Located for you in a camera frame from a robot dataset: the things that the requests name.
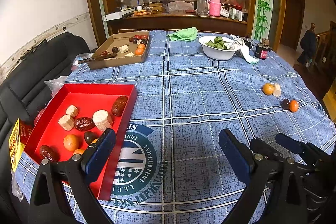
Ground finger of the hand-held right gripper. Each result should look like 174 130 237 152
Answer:
249 137 302 168
275 133 334 165

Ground wrinkled red date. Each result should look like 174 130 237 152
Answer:
39 145 59 162

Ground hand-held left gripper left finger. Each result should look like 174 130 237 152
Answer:
28 128 116 224

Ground brown cardboard box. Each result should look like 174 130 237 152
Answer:
87 31 150 71

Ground red cardboard box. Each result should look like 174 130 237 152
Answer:
24 84 138 201

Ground dark tongs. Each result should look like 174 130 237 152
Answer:
77 51 118 65

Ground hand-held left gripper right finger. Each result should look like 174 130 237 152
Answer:
219 129 308 224

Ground yellow packet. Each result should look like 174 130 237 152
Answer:
9 118 26 172

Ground clear plastic bag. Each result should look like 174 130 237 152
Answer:
167 1 194 13

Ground wooden stair railing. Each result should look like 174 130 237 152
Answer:
308 22 336 78

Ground flat white box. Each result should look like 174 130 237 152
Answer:
103 10 137 22

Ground white and green cloth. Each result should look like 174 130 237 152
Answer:
226 38 259 65

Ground glossy red jujube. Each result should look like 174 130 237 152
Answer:
112 96 129 117

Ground white bowl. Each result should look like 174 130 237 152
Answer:
198 35 240 61

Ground thick peeled sugarcane piece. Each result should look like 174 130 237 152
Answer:
92 110 114 131

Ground wooden door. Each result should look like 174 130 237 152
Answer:
280 0 306 53

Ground black jar with red label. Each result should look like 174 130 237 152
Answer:
255 43 270 60

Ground wrinkled dark date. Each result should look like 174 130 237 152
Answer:
75 117 95 131

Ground glass mug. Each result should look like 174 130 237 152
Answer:
197 0 209 16

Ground green leafy vegetables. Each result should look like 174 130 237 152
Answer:
205 37 228 50

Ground black sofa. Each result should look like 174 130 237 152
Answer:
0 32 91 140

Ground dark jacket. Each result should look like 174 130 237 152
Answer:
297 28 317 65

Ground jar with pink sleeve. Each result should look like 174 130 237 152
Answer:
209 0 221 17

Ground blue plaid tablecloth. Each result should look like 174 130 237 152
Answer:
12 29 336 224

